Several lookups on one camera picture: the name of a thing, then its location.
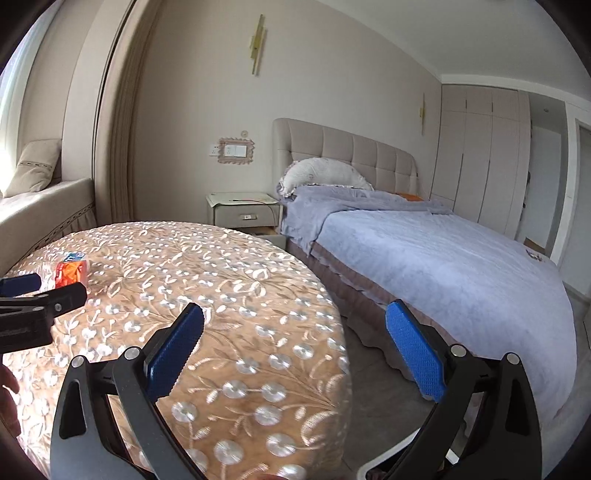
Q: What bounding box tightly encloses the white frilled pillow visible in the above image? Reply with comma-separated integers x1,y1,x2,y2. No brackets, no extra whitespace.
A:
277,158,374,200

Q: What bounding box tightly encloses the large gold wall lamp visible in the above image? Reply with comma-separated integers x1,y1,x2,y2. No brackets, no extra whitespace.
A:
249,14,266,77

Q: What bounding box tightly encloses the table with floral lace cloth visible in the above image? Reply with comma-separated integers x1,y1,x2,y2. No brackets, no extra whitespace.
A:
0,220,354,480

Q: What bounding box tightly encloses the beige curtain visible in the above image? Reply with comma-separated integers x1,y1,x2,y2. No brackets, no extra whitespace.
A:
95,0,155,227

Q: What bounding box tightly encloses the beige nightstand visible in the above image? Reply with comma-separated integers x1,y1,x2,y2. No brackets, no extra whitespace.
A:
205,191,287,250

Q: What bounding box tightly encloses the person's left hand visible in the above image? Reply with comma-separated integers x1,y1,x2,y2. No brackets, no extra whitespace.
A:
0,362,21,437

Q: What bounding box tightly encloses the beige window seat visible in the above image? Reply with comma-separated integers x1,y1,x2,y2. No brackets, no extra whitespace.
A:
0,176,98,278

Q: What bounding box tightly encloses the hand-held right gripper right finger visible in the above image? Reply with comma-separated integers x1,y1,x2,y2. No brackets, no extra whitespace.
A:
385,299,543,480

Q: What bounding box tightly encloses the white door frame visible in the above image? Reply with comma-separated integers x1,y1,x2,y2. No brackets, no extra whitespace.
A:
547,104,591,296

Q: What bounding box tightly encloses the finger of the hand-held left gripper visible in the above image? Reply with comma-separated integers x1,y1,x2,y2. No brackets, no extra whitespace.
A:
0,281,88,354
0,272,43,298

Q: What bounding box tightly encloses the beige tufted headboard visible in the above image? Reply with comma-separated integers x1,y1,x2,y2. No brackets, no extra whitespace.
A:
271,117,419,195

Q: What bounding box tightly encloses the white square trash bin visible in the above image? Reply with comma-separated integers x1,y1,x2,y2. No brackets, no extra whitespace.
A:
365,455,407,480

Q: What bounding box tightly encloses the wall switch with lace frame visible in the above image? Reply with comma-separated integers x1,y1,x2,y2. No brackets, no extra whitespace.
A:
208,130,257,165

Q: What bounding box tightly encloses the orange tissue packet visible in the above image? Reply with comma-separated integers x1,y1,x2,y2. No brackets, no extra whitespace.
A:
54,252,89,289

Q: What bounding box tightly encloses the beige cushion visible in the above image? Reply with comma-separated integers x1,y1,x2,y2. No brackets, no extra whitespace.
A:
2,138,63,199

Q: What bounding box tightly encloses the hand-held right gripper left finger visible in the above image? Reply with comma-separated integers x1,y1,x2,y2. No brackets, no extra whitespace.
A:
50,302,219,480

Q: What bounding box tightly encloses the bed with lavender cover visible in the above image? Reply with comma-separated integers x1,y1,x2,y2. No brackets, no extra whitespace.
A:
276,185,578,425

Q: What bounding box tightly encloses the beige wardrobe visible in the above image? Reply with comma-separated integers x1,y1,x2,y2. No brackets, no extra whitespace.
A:
429,84,532,241

